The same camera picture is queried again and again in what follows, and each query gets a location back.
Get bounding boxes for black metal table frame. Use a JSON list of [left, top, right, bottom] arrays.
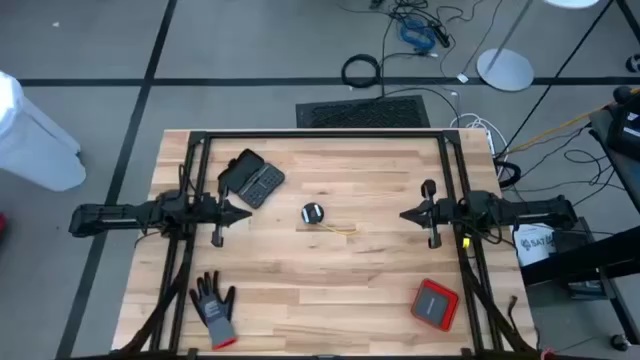
[[119, 129, 539, 360]]

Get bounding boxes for coiled black floor cable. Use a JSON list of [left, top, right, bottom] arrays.
[[340, 53, 382, 90]]

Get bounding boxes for floor stand with round base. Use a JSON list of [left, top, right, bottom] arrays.
[[475, 0, 535, 93]]

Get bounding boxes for blue coiled cable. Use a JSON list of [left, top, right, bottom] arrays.
[[398, 17, 437, 54]]

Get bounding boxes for red grey portable drive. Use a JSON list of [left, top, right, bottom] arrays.
[[410, 278, 460, 333]]

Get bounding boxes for orange floor cable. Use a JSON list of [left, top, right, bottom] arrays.
[[504, 87, 640, 154]]

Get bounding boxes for black cable with plug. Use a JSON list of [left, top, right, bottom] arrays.
[[506, 294, 522, 334]]

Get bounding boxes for grey black work glove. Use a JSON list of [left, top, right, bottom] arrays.
[[188, 270, 238, 351]]

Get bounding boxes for black cable loop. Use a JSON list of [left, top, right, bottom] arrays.
[[493, 159, 523, 190]]

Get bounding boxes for white round disc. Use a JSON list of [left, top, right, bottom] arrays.
[[542, 0, 601, 10]]

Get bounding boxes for thin black slanted pole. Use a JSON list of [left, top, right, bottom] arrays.
[[497, 0, 615, 156]]

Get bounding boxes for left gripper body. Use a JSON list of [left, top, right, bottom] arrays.
[[192, 179, 228, 249]]

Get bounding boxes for yellow cord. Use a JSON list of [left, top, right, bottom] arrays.
[[317, 222, 361, 237]]

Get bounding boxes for black equipment cart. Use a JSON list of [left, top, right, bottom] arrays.
[[519, 102, 640, 346]]

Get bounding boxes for open black bit case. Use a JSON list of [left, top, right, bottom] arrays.
[[217, 147, 286, 210]]

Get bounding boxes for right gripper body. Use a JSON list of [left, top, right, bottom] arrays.
[[421, 178, 455, 250]]

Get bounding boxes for black floor mat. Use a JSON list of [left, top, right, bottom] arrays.
[[295, 94, 432, 129]]

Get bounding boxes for white printed container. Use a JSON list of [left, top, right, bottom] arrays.
[[513, 223, 557, 267]]

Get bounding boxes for black power strip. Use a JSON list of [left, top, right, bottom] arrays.
[[428, 20, 452, 50]]

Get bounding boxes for white trash bin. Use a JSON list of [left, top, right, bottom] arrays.
[[0, 70, 87, 193]]

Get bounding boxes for white cable bundle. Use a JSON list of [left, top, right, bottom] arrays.
[[449, 112, 503, 157]]

